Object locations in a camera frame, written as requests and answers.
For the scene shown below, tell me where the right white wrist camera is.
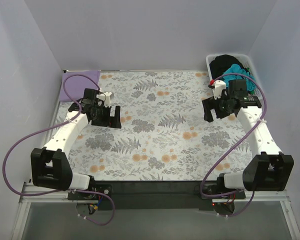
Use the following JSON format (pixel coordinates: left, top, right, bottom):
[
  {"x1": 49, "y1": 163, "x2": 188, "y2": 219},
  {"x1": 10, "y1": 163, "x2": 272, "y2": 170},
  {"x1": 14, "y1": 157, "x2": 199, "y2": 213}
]
[{"x1": 208, "y1": 79, "x2": 227, "y2": 99}]

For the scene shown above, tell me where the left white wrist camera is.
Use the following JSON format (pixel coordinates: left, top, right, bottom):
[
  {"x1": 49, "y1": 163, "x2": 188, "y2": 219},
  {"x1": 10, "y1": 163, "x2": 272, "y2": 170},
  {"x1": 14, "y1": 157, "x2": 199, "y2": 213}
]
[{"x1": 96, "y1": 91, "x2": 114, "y2": 108}]

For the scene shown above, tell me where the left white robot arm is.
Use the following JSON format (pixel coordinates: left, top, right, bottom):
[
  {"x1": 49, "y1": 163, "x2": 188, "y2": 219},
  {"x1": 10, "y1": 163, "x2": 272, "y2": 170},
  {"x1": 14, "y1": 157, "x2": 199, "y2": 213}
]
[{"x1": 30, "y1": 88, "x2": 122, "y2": 200}]

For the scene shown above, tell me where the floral table cloth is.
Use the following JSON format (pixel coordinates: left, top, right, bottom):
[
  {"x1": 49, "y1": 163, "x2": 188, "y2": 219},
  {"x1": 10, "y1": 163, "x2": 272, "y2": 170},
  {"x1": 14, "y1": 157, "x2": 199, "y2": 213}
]
[{"x1": 41, "y1": 70, "x2": 261, "y2": 182}]

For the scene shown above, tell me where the teal t shirt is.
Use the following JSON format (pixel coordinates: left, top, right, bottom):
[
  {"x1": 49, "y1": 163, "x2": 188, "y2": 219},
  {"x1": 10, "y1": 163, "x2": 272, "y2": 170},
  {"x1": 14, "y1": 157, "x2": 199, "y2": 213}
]
[{"x1": 222, "y1": 63, "x2": 256, "y2": 93}]

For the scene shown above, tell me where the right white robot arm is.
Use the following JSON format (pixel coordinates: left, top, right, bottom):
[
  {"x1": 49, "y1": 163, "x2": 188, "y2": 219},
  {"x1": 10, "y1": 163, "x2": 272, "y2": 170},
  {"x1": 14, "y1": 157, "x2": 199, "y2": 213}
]
[{"x1": 199, "y1": 79, "x2": 294, "y2": 199}]

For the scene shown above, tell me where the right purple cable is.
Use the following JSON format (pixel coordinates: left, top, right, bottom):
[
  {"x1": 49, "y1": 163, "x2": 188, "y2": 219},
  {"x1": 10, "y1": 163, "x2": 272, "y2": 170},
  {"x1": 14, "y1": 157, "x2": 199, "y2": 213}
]
[{"x1": 199, "y1": 72, "x2": 268, "y2": 218}]

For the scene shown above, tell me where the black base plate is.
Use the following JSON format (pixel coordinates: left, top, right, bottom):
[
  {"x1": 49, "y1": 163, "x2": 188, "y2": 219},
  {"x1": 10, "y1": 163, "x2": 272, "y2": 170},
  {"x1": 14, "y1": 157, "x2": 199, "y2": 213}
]
[{"x1": 67, "y1": 179, "x2": 246, "y2": 212}]

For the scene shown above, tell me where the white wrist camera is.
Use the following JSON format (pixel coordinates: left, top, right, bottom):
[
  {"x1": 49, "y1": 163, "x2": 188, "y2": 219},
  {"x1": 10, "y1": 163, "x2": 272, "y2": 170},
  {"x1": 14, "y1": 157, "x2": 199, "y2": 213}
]
[
  {"x1": 96, "y1": 91, "x2": 114, "y2": 108},
  {"x1": 208, "y1": 79, "x2": 227, "y2": 99}
]

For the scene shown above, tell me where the black t shirt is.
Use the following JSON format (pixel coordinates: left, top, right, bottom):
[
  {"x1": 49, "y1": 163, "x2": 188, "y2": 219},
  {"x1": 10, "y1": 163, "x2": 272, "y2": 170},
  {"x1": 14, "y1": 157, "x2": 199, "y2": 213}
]
[{"x1": 209, "y1": 54, "x2": 244, "y2": 79}]

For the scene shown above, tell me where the folded purple t shirt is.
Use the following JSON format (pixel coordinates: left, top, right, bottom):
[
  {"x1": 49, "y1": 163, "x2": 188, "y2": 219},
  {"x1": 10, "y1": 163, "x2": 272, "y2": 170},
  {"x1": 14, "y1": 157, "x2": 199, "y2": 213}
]
[{"x1": 62, "y1": 70, "x2": 100, "y2": 100}]

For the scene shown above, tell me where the white laundry basket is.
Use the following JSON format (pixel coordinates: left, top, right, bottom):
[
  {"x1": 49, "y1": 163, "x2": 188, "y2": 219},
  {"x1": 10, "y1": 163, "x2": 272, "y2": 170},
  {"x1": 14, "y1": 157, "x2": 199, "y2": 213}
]
[{"x1": 206, "y1": 54, "x2": 262, "y2": 100}]

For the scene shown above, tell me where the purple cable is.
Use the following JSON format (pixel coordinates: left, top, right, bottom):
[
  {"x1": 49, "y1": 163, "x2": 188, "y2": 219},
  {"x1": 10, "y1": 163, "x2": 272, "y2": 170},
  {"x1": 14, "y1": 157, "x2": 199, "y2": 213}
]
[
  {"x1": 199, "y1": 72, "x2": 268, "y2": 218},
  {"x1": 2, "y1": 74, "x2": 116, "y2": 226}
]

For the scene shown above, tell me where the green t shirt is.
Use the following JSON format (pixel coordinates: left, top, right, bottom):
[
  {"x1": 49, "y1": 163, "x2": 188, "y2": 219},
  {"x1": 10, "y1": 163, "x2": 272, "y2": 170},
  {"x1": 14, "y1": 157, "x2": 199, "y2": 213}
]
[{"x1": 242, "y1": 67, "x2": 257, "y2": 95}]

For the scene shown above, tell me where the aluminium frame rail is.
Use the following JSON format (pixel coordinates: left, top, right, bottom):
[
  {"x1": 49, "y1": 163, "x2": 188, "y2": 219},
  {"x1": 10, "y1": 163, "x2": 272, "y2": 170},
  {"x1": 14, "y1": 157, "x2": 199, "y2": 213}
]
[{"x1": 11, "y1": 184, "x2": 300, "y2": 240}]

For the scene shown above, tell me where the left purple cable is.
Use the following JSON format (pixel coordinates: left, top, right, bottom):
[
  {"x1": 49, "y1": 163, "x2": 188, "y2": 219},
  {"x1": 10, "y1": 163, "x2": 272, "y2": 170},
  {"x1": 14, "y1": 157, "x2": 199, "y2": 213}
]
[{"x1": 2, "y1": 74, "x2": 116, "y2": 226}]

